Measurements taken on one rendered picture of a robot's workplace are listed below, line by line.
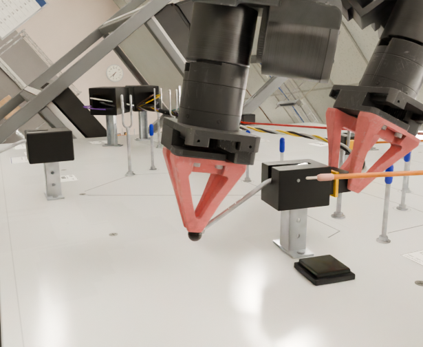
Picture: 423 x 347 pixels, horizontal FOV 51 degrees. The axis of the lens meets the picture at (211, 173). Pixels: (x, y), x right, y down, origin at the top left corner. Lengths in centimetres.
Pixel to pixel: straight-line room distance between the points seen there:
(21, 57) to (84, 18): 120
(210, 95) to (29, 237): 28
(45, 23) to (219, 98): 765
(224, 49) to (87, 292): 23
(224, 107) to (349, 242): 22
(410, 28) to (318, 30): 13
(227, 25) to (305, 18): 6
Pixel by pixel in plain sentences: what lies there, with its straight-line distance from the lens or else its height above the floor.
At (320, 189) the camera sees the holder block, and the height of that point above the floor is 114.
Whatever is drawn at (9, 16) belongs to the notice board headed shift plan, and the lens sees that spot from 800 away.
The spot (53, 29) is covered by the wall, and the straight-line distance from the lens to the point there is 799.
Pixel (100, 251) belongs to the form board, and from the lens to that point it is 48.
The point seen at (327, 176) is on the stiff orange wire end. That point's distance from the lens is 34.
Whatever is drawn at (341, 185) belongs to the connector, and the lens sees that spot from 46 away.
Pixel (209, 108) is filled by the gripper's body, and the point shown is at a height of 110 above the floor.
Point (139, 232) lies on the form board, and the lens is 52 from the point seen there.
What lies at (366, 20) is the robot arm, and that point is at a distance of 52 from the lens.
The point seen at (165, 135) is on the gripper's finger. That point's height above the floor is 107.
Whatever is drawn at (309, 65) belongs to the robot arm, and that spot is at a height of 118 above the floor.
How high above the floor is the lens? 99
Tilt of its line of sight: 11 degrees up
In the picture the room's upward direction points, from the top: 46 degrees clockwise
